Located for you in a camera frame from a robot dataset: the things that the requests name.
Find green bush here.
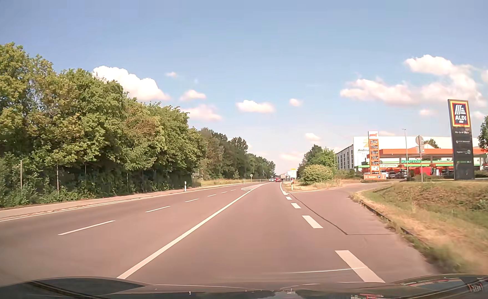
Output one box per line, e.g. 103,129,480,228
300,164,335,185

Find dry grass verge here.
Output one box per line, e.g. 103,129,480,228
352,179,488,275
285,179,363,192

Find grey asphalt road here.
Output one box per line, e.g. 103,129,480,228
0,181,440,288

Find road markings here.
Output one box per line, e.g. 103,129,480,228
57,182,386,284

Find large white building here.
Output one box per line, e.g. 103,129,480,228
334,135,481,172

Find orange fuel price sign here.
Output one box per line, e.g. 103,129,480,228
363,131,386,181

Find car's own bonnet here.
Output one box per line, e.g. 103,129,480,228
0,273,488,299

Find row of green trees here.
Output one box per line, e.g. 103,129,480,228
0,42,276,211

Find petrol station building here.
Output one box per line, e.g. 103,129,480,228
378,145,488,179

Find grey pavement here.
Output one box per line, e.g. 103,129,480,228
0,183,245,225

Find tall dark supermarket sign pylon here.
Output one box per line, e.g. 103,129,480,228
448,99,476,181

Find lamp post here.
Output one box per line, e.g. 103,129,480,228
402,128,410,180

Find round road sign on post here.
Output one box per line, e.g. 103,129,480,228
414,135,425,182

